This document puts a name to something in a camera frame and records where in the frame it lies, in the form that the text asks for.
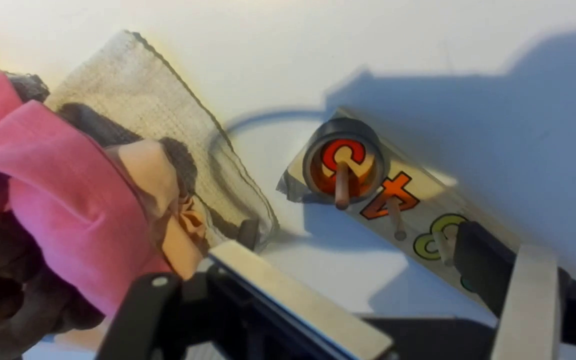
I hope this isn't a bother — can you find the beige woven cloth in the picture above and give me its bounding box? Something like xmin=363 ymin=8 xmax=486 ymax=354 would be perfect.
xmin=44 ymin=29 xmax=280 ymax=249

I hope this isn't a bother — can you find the wooden number peg board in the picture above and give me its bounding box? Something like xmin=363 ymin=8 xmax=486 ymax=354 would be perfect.
xmin=276 ymin=108 xmax=524 ymax=316

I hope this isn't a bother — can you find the pink cloth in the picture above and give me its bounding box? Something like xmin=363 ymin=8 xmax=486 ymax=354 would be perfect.
xmin=0 ymin=70 xmax=211 ymax=323

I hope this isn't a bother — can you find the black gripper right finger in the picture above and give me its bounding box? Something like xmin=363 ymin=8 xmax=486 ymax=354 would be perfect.
xmin=452 ymin=221 xmax=565 ymax=360

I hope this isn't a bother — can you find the black ring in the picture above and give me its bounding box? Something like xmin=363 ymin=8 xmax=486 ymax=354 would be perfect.
xmin=302 ymin=118 xmax=392 ymax=205

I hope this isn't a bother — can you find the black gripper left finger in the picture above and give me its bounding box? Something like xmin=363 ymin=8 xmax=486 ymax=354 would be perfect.
xmin=206 ymin=218 xmax=397 ymax=360

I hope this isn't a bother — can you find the dark brown cloth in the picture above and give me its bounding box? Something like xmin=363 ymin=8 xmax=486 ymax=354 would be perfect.
xmin=0 ymin=69 xmax=107 ymax=360

